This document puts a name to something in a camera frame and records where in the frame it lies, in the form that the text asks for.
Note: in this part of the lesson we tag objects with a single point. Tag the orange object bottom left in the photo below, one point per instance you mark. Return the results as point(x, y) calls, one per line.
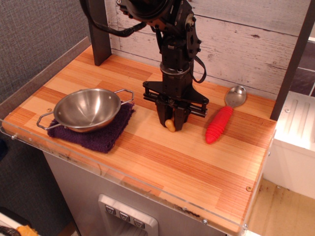
point(27, 231)

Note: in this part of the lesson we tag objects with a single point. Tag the clear acrylic table guard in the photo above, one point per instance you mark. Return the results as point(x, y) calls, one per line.
point(215, 184)

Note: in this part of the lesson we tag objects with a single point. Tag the red-handled metal spoon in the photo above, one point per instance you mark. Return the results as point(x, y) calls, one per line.
point(234, 98)

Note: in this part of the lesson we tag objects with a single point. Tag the dark right shelf post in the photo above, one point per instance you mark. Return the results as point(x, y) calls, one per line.
point(294, 61)

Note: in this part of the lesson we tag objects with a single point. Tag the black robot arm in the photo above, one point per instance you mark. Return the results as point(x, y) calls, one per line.
point(173, 22)

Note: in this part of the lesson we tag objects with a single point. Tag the small steel two-handled pan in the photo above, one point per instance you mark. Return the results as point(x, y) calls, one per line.
point(89, 109)

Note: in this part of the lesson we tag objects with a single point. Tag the silver dispenser button panel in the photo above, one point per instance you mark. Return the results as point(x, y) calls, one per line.
point(123, 220)

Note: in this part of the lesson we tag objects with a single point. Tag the white toy sink unit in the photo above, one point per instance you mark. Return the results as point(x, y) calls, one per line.
point(291, 160)

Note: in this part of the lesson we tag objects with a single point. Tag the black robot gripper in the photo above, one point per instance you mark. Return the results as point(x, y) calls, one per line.
point(174, 90)

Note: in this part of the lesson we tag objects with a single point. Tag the purple folded cloth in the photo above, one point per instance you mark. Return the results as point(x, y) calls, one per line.
point(102, 140)

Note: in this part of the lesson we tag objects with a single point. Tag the tan toy chicken leg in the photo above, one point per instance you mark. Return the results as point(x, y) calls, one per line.
point(169, 123)

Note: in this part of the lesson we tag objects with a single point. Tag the grey toy fridge cabinet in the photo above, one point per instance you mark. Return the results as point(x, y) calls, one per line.
point(81, 190)

